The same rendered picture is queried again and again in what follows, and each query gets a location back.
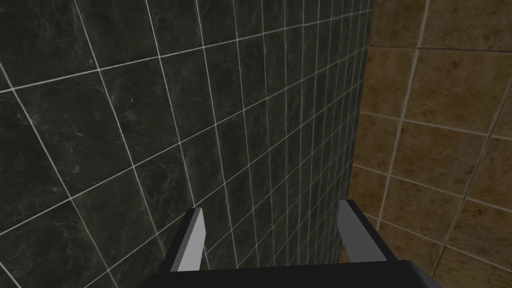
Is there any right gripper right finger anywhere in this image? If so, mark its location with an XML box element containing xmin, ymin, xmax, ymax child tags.
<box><xmin>338</xmin><ymin>199</ymin><xmax>399</xmax><ymax>264</ymax></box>

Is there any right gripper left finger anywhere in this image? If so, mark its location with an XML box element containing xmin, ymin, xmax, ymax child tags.
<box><xmin>159</xmin><ymin>206</ymin><xmax>207</xmax><ymax>274</ymax></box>

